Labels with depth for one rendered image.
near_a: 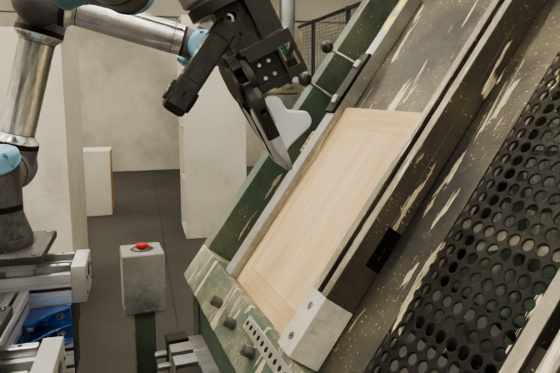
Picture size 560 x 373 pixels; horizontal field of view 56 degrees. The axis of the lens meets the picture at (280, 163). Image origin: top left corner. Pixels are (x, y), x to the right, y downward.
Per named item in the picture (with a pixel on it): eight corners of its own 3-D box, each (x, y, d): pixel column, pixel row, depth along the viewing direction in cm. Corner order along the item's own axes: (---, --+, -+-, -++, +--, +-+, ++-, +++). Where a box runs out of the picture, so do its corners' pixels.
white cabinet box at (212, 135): (181, 223, 548) (176, 22, 519) (236, 219, 563) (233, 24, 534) (186, 239, 491) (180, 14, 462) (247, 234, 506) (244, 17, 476)
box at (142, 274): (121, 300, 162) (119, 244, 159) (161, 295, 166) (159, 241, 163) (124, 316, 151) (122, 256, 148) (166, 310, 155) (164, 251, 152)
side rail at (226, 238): (230, 259, 173) (202, 243, 169) (403, -9, 182) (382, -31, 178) (235, 264, 167) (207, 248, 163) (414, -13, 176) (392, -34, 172)
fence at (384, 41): (236, 276, 147) (225, 269, 146) (412, 3, 155) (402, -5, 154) (241, 281, 143) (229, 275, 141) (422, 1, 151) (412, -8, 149)
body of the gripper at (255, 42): (312, 75, 58) (262, -28, 55) (245, 111, 57) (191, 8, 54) (292, 77, 65) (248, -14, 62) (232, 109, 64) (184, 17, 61)
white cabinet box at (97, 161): (62, 209, 613) (58, 148, 603) (114, 206, 628) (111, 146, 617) (57, 217, 570) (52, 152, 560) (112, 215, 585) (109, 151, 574)
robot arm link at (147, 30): (5, -44, 111) (227, 26, 124) (17, -33, 121) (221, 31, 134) (-8, 9, 111) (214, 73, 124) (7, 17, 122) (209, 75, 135)
